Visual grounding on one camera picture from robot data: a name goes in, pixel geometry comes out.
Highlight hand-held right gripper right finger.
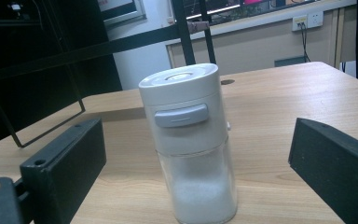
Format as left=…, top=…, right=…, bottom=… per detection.
left=287, top=117, right=358, bottom=224

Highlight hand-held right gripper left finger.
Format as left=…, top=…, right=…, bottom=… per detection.
left=20, top=117, right=107, bottom=224

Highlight white salt shaker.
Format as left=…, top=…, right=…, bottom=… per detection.
left=138, top=63, right=239, bottom=224

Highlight framed picture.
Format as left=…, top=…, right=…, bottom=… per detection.
left=96, top=0, right=147, bottom=28

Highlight window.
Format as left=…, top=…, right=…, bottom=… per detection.
left=180, top=0, right=324, bottom=26

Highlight black metal stand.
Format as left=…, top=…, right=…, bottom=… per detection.
left=171, top=0, right=217, bottom=66

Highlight black metal frame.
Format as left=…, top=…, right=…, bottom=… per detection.
left=0, top=18, right=211, bottom=148

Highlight black cable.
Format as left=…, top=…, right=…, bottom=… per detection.
left=296, top=21, right=311, bottom=63

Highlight white wall socket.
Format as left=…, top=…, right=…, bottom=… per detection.
left=291, top=10, right=324, bottom=32

